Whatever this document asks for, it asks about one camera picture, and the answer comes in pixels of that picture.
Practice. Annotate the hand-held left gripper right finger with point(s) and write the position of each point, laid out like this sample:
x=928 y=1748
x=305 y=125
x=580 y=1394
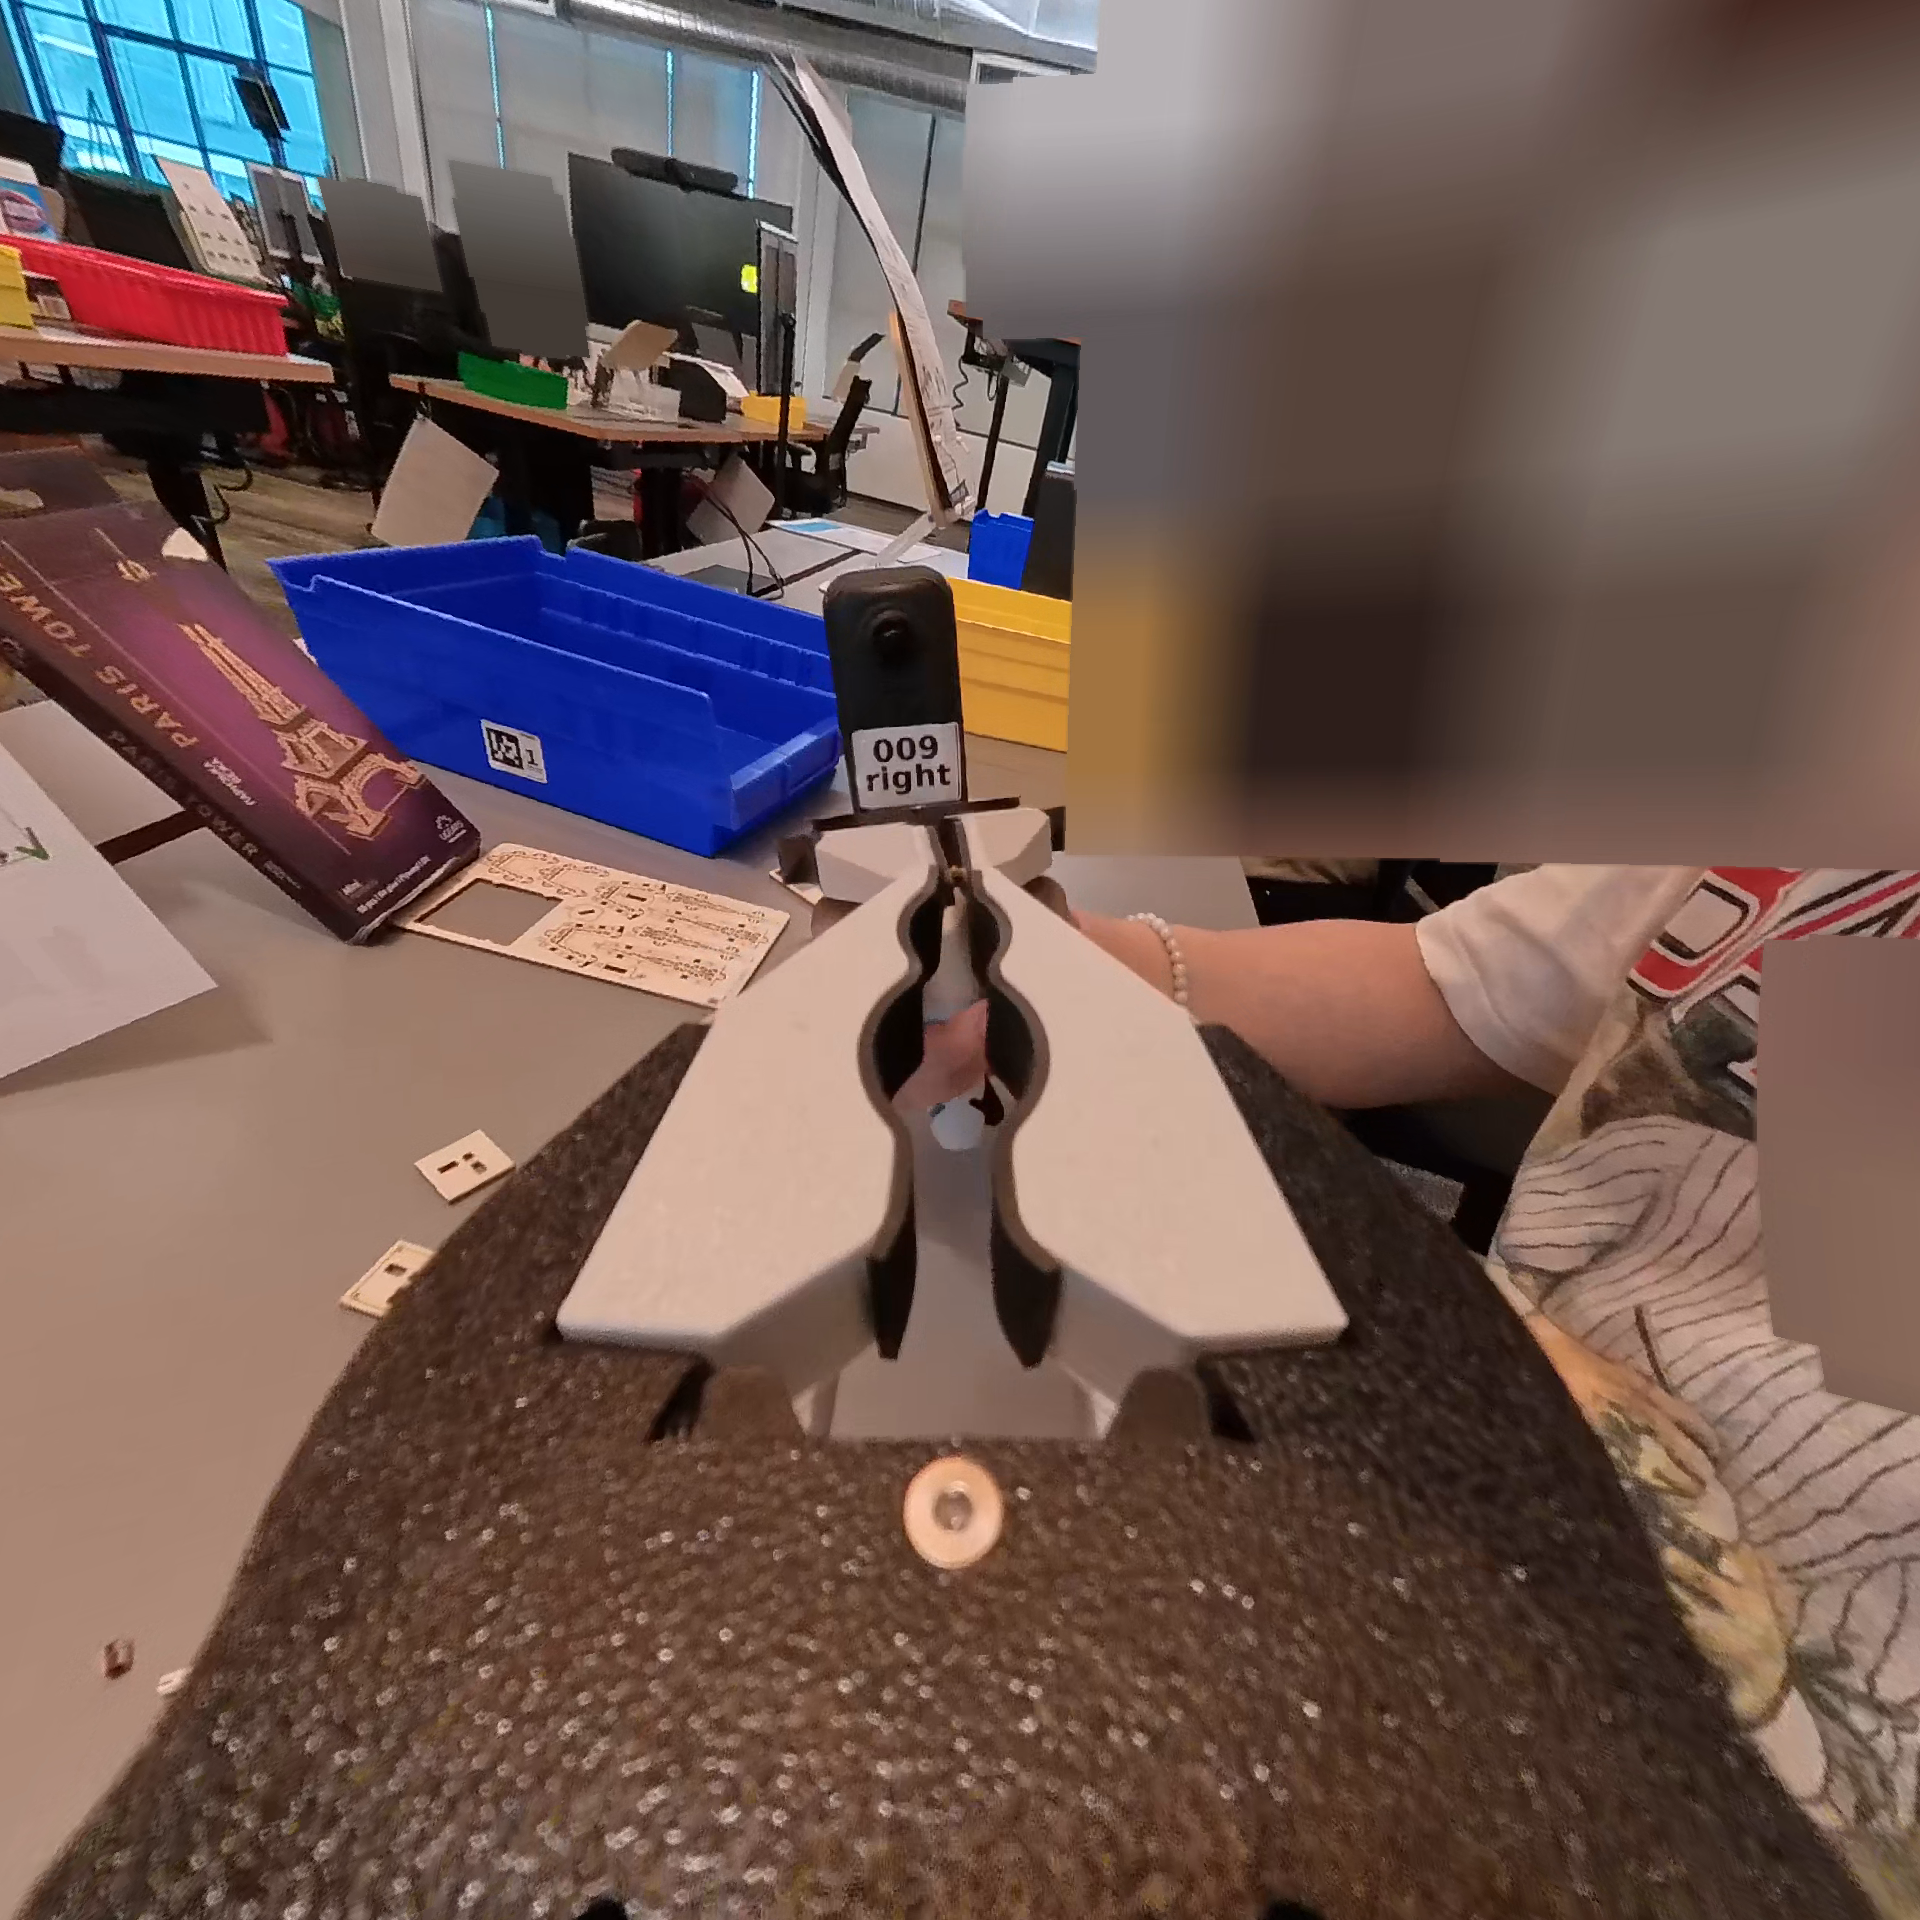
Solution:
x=1184 y=1202

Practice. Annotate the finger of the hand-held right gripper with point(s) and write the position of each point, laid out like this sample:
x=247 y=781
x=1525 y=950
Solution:
x=1013 y=850
x=861 y=863

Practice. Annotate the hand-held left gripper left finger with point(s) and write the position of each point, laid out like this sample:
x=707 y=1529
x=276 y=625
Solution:
x=720 y=1202

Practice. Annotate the wooden tower parts sheet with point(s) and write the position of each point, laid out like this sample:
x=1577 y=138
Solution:
x=720 y=962

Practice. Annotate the slotted wooden square piece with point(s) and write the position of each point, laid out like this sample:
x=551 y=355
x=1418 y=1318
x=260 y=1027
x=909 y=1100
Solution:
x=447 y=1189

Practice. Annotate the person's right forearm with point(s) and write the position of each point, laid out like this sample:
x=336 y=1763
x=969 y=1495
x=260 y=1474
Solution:
x=1320 y=990

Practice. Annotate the person's right hand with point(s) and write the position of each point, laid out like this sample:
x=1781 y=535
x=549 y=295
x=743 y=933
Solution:
x=944 y=1059

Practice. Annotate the yellow plastic bin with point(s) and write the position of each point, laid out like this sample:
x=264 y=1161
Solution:
x=1013 y=661

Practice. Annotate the white poster stand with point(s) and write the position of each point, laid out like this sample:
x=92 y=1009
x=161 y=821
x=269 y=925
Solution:
x=937 y=534

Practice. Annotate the small blue bin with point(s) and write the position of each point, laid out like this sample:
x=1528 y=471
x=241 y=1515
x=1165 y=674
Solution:
x=1002 y=553

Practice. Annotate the black flat panel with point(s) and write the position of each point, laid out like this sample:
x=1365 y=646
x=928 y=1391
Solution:
x=1051 y=534

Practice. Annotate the black office chair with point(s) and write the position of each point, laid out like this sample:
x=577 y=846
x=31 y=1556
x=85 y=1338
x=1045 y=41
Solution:
x=832 y=451

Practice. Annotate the wooden background table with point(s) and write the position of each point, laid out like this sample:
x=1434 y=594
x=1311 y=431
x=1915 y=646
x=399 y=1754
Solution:
x=149 y=359
x=628 y=421

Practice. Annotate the bordered wooden square tile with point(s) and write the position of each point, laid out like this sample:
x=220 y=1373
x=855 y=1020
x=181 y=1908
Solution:
x=369 y=1299

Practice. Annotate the blue bin with white tag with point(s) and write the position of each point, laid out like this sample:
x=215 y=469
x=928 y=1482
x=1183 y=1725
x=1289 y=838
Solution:
x=450 y=661

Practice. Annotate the black computer monitor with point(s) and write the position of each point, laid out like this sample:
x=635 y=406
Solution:
x=661 y=254

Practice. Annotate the person's printed shirt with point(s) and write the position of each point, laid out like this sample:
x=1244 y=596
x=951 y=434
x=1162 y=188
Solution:
x=1650 y=1276

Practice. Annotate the green storage bins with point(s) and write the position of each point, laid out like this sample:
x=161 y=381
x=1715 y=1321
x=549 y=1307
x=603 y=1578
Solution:
x=511 y=383

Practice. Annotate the paper instruction sheet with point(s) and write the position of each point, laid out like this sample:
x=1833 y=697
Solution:
x=76 y=932

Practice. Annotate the dark puzzle box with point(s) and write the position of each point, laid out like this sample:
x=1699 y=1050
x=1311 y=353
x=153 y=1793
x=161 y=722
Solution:
x=181 y=706

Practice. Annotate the red plastic bin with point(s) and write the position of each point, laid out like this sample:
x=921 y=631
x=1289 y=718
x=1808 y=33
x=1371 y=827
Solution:
x=149 y=301

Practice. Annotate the large paned window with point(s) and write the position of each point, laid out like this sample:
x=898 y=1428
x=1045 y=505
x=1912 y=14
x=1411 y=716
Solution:
x=149 y=77

